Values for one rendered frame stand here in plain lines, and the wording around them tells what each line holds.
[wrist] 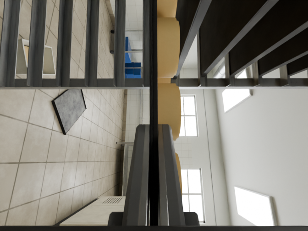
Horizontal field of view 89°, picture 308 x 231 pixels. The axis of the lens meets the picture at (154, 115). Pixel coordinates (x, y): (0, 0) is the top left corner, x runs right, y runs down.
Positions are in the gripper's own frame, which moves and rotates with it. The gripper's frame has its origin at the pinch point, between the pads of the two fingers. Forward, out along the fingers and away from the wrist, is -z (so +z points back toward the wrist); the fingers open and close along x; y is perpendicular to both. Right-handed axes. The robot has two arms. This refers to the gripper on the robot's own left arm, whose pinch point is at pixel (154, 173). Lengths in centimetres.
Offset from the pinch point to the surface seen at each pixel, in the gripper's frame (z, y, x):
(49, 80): -42, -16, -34
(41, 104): -106, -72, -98
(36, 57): -48, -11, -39
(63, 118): -121, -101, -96
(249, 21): -23.4, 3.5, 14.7
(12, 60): -47, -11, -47
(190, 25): -22.9, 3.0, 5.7
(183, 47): -27.5, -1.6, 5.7
